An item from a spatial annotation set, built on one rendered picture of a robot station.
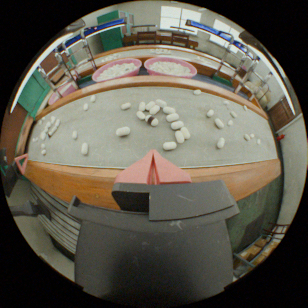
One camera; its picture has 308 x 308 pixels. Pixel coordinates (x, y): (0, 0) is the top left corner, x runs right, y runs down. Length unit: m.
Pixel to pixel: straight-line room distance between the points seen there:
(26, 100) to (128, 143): 0.95
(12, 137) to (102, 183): 0.85
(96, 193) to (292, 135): 4.52
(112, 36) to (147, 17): 2.54
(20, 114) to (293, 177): 5.25
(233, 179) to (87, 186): 0.39
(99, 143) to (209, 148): 0.32
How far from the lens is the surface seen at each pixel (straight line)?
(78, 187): 0.30
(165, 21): 5.20
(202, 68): 0.77
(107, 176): 0.24
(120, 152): 0.26
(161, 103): 0.31
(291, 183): 4.31
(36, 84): 1.10
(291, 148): 4.33
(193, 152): 0.27
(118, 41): 3.06
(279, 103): 4.77
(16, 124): 0.97
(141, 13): 5.38
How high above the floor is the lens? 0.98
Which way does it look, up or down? 75 degrees down
